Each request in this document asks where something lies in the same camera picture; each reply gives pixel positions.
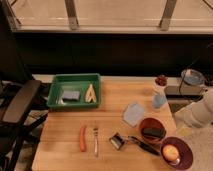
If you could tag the yellow red apple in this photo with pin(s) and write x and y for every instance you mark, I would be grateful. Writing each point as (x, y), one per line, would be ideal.
(170, 153)

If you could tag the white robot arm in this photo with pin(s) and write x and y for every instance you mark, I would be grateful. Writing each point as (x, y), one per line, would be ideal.
(198, 114)

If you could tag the green plastic tray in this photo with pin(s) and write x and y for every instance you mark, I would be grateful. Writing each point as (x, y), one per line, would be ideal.
(73, 82)

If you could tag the beige wooden tongs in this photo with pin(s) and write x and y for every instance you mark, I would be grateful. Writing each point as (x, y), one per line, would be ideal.
(90, 94)

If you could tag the light blue cloth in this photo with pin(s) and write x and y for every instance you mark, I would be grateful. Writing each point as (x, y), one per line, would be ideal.
(133, 113)

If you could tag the blue sponge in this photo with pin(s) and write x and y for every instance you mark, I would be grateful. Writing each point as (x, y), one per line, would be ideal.
(70, 95)

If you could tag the blue plastic cup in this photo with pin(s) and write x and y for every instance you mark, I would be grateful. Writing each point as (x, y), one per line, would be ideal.
(159, 100)

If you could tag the silver fork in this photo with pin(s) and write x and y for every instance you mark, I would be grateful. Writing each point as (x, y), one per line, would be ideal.
(95, 132)

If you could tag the black block in bowl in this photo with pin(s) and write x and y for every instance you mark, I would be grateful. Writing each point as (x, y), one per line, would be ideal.
(154, 132)

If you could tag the orange carrot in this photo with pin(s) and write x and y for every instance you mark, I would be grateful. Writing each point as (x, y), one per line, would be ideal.
(82, 143)

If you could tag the orange bowl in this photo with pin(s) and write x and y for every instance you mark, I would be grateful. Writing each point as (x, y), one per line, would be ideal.
(151, 123)

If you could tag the black office chair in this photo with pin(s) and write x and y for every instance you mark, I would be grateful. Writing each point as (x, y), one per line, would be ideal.
(13, 131)

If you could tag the dark purple bowl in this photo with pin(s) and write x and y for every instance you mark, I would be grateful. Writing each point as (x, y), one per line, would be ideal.
(185, 153)

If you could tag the metal peeler with black handle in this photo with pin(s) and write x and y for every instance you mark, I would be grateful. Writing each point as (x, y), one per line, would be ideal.
(118, 142)

